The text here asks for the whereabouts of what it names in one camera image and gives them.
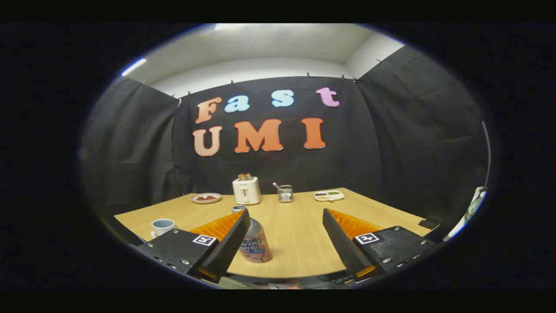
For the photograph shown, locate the wooden table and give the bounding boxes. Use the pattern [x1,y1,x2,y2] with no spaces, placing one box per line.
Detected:
[114,188,430,279]

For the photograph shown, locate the round plate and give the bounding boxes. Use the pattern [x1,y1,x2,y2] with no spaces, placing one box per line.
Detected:
[190,193,222,204]

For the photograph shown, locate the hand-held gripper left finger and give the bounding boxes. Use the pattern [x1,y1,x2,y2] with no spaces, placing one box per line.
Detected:
[138,208,252,284]

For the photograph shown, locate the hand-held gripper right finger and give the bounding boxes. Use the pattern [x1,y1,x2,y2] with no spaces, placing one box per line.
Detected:
[322,208,437,284]

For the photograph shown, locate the silver juice bottle printed label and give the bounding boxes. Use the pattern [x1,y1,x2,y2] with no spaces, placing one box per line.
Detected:
[231,205,273,263]

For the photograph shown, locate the white cup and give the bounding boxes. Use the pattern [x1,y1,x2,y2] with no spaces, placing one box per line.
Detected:
[151,219,179,239]

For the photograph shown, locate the black backdrop cloth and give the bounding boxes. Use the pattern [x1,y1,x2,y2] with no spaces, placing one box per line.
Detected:
[80,46,489,226]

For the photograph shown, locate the ceiling light strip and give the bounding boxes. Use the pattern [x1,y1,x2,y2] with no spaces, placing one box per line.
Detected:
[122,58,147,77]

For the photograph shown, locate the white toaster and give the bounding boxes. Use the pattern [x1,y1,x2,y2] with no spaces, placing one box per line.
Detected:
[232,176,261,205]

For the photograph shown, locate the white divided tray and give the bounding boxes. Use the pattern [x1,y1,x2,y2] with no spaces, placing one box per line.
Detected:
[314,190,345,202]

